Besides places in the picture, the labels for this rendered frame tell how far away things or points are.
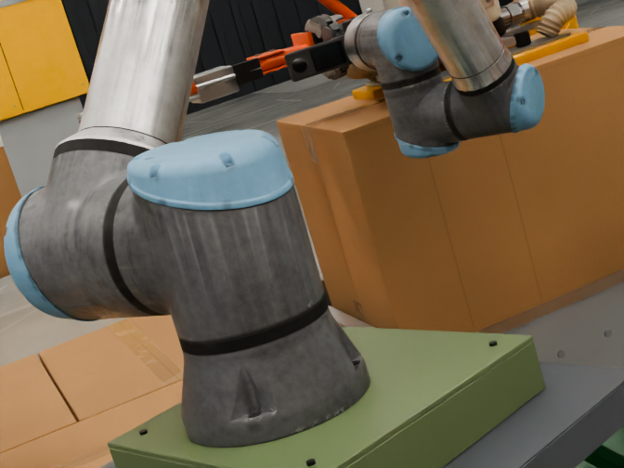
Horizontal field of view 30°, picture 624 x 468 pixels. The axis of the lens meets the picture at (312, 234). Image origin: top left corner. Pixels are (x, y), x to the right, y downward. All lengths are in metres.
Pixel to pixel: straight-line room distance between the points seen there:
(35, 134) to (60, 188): 8.07
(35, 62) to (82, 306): 8.06
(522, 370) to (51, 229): 0.49
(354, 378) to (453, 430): 0.11
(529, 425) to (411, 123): 0.70
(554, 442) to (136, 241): 0.43
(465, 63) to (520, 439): 0.65
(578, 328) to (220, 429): 0.91
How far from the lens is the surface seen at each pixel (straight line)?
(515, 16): 2.18
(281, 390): 1.08
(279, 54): 1.97
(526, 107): 1.64
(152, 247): 1.09
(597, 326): 1.92
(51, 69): 9.26
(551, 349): 1.88
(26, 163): 9.29
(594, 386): 1.18
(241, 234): 1.06
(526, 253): 2.00
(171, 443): 1.16
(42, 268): 1.22
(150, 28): 1.29
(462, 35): 1.58
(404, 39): 1.68
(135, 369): 2.39
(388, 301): 1.92
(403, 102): 1.71
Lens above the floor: 1.22
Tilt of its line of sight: 13 degrees down
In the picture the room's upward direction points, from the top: 17 degrees counter-clockwise
